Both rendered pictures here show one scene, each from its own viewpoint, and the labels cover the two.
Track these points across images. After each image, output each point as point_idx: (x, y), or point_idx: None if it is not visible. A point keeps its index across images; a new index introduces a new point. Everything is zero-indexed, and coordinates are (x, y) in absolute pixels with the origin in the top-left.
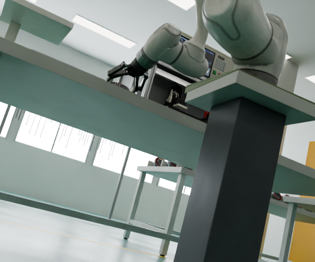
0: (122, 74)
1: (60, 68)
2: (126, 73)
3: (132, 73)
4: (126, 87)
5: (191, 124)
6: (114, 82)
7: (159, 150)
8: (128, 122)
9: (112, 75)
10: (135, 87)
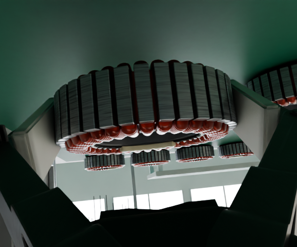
0: (295, 167)
1: None
2: (296, 194)
3: (234, 246)
4: (112, 114)
5: None
6: (217, 123)
7: None
8: None
9: None
10: (18, 155)
